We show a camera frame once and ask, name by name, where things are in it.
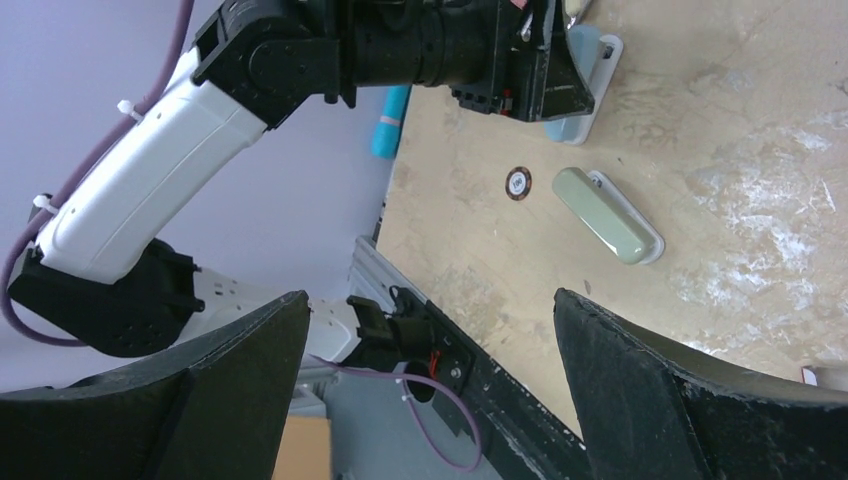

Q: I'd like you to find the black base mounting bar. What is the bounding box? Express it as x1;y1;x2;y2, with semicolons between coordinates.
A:
343;286;592;479

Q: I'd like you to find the green stapler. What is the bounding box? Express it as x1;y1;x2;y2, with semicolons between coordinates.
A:
552;167;665;265

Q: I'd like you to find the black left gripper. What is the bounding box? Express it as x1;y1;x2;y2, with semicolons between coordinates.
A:
450;1;595;123

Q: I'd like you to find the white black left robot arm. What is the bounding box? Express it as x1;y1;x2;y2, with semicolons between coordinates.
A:
1;1;596;358

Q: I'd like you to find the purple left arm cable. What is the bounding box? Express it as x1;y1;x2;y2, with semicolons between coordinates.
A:
0;0;197;349

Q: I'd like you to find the blue handheld massager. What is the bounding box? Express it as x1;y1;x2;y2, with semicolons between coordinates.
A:
371;85;412;160

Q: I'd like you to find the red white staple box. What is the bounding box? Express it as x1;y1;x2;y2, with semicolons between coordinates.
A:
801;365;847;392

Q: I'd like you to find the light blue stapler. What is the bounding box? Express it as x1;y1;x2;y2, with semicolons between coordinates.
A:
543;23;625;147

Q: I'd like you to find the brown poker chip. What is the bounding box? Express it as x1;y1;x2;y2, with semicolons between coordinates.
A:
504;166;532;201

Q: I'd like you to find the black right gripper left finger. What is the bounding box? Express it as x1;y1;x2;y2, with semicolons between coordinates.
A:
1;291;310;479

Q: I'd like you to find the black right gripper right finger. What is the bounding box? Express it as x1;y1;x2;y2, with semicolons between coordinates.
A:
553;288;847;479

